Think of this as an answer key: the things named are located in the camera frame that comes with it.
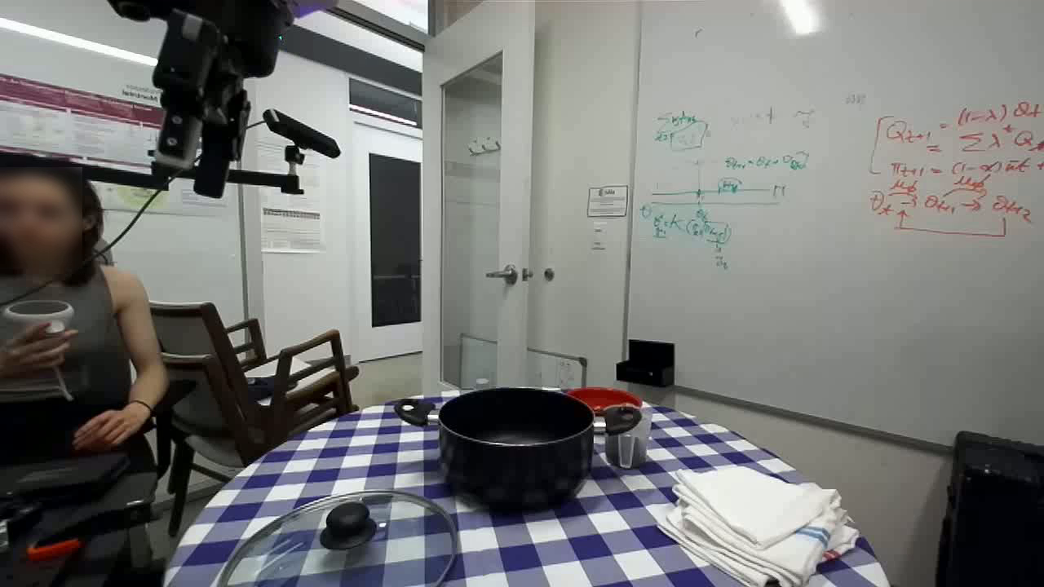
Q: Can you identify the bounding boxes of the black bag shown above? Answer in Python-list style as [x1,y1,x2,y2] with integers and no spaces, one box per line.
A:
[0,448,164,551]

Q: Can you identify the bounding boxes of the small white wall sign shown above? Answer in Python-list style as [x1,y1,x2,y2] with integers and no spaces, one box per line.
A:
[585,181,633,222]

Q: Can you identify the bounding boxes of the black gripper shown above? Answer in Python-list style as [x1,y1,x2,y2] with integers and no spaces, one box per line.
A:
[150,10,253,202]

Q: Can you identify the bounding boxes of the person's left forearm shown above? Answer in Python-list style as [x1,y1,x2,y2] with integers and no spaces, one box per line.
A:
[126,356,173,422]

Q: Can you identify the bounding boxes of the black boom rod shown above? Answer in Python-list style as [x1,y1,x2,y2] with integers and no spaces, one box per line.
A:
[0,145,307,198]

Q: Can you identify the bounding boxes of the dark wooden chair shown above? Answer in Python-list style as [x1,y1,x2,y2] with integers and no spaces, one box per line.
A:
[220,316,272,375]
[147,300,361,534]

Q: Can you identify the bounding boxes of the white door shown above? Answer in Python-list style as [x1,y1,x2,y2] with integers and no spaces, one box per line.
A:
[436,50,538,395]

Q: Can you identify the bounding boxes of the person's left hand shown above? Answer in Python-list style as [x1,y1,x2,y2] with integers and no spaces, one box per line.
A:
[73,400,150,455]

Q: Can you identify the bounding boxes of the black camera on boom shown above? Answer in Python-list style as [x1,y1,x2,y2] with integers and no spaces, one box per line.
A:
[260,107,344,165]

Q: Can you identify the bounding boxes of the orange handled tool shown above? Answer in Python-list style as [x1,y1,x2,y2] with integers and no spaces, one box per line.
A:
[24,534,89,566]

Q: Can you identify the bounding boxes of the whiteboard with writing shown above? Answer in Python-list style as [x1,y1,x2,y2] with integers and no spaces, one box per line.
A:
[626,0,1044,451]

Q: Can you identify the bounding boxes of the person's right hand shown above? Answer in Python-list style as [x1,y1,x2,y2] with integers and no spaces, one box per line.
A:
[0,323,82,385]

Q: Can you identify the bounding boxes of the large black case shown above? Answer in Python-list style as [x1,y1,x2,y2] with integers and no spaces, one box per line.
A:
[933,428,1044,587]

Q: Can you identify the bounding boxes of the black cooking pot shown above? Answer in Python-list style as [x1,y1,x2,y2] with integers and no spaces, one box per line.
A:
[390,385,647,515]

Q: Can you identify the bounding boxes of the red bowl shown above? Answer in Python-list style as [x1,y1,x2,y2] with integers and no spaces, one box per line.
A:
[564,385,647,417]

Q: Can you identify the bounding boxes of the folded white towels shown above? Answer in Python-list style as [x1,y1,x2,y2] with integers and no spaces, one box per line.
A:
[654,463,860,587]

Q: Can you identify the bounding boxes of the blue white checkered tablecloth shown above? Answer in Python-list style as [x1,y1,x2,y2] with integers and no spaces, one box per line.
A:
[160,392,893,587]

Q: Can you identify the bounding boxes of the silver door handle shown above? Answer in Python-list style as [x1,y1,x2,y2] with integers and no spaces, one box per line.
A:
[481,261,524,290]

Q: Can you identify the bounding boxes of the person in grey top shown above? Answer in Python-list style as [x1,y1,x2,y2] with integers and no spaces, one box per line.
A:
[0,158,173,468]

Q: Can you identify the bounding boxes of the purple banner wall poster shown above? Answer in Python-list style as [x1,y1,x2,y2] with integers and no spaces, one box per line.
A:
[0,67,170,170]

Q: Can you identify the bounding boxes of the small black box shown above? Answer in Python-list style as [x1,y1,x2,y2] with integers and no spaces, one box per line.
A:
[612,337,677,392]

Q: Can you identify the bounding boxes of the glass lid with black knob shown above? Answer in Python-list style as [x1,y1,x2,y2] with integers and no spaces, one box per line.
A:
[213,487,460,587]

